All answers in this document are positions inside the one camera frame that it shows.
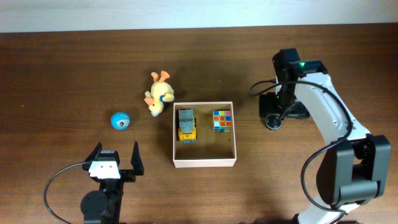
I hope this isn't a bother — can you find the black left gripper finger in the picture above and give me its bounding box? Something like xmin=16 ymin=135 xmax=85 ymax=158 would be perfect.
xmin=131 ymin=141 xmax=144 ymax=175
xmin=85 ymin=142 xmax=102 ymax=162

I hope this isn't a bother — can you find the black round ridged disc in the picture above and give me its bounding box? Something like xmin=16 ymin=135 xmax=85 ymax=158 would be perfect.
xmin=265 ymin=114 xmax=282 ymax=131

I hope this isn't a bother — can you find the multicoloured puzzle cube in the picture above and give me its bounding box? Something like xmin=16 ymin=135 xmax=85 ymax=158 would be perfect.
xmin=213 ymin=110 xmax=233 ymax=133

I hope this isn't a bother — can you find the yellow grey toy truck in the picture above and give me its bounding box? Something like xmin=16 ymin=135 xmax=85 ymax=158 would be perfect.
xmin=178 ymin=108 xmax=197 ymax=144

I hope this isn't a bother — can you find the pink box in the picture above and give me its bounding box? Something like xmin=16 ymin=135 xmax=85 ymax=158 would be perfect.
xmin=173 ymin=101 xmax=237 ymax=168

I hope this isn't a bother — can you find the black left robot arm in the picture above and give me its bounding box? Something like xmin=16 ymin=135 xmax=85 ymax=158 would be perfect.
xmin=80 ymin=142 xmax=144 ymax=224

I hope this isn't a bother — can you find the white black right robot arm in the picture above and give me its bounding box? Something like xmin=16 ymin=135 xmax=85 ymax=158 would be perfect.
xmin=258 ymin=49 xmax=391 ymax=223

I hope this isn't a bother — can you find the blue ball with eye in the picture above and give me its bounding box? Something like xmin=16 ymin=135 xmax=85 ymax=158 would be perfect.
xmin=111 ymin=111 xmax=130 ymax=130

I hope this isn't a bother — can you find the yellow plush duck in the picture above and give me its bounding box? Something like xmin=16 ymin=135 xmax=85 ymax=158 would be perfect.
xmin=144 ymin=70 xmax=175 ymax=117

